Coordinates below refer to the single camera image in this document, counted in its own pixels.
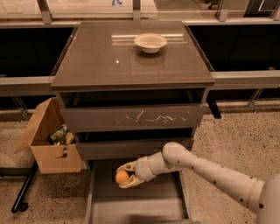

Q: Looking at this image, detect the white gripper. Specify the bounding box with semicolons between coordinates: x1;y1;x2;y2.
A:
116;157;156;189

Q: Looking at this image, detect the orange fruit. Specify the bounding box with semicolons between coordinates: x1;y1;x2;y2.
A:
115;171;129;185

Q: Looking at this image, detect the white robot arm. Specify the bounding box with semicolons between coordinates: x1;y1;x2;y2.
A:
117;142;280;224

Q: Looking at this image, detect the middle grey drawer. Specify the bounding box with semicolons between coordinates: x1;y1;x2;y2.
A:
74;137;195;161

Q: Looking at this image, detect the bottom grey open drawer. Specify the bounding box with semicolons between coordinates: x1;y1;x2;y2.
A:
84;159;200;224

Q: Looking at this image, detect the top grey drawer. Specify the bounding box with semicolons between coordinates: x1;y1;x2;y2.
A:
60;104;206;133

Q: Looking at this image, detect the grey drawer cabinet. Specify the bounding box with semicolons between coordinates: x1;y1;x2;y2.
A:
51;21;214;148

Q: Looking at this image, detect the yellow packet in box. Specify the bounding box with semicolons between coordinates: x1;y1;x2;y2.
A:
65;132;74;145

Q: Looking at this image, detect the green snack bag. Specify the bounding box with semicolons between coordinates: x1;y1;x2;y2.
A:
47;124;68;145

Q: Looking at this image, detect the open cardboard box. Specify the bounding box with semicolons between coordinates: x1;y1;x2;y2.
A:
15;98;83;174

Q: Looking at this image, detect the black metal floor leg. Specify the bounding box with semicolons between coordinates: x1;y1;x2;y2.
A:
11;161;38;214

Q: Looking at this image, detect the white bowl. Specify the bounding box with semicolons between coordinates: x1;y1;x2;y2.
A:
134;33;167;53

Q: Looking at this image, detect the grey horizontal railing beam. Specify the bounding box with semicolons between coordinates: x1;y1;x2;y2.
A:
0;70;280;97

